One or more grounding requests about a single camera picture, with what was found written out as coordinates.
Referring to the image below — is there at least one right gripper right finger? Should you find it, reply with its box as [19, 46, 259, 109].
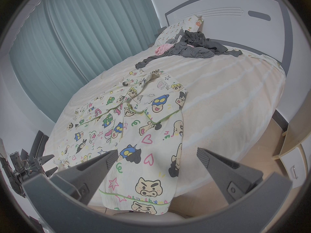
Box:
[197, 147, 264, 202]

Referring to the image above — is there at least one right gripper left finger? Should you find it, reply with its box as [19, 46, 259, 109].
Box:
[50, 150, 120, 205]

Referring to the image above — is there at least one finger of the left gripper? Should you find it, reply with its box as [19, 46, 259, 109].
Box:
[36, 155, 55, 166]
[45, 166, 59, 178]

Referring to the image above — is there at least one white printed pyjama top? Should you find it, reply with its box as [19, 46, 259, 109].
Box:
[57, 68, 189, 215]

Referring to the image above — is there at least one pile of clothes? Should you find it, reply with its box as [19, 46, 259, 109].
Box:
[135, 30, 243, 69]

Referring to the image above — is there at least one dark grey furniture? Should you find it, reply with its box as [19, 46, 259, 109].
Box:
[31, 130, 49, 160]

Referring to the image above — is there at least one white wooden cabinet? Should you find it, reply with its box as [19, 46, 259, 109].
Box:
[272, 100, 311, 189]

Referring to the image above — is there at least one bed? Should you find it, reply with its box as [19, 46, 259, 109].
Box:
[50, 0, 294, 203]

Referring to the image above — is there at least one blue-green curtain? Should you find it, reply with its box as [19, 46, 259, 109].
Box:
[8, 0, 159, 123]

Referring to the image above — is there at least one white printed pillow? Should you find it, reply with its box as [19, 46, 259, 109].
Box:
[154, 16, 204, 45]

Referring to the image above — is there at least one grey bedside table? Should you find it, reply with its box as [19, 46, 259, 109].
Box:
[155, 26, 168, 45]

